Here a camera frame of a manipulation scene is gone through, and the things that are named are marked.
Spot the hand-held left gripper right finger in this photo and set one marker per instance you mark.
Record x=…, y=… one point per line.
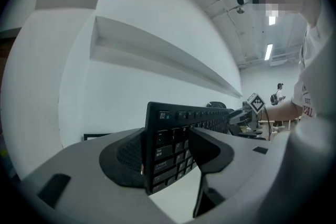
x=236, y=165

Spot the black keyboard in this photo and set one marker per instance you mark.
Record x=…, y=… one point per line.
x=168, y=144

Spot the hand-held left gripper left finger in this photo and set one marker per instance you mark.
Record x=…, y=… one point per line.
x=78, y=165

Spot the wooden table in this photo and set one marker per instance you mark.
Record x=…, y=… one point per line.
x=278, y=122

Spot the black office chair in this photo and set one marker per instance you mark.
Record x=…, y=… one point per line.
x=250, y=134

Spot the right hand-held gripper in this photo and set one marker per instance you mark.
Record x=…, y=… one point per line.
x=256, y=105

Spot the person's white printed t-shirt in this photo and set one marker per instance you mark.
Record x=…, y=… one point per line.
x=312, y=81

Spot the long ceiling light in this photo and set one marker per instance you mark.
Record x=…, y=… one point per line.
x=268, y=52
x=272, y=20

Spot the black round object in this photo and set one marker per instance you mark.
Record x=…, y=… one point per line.
x=215, y=104

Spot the person's right forearm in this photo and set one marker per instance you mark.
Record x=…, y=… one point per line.
x=283, y=111

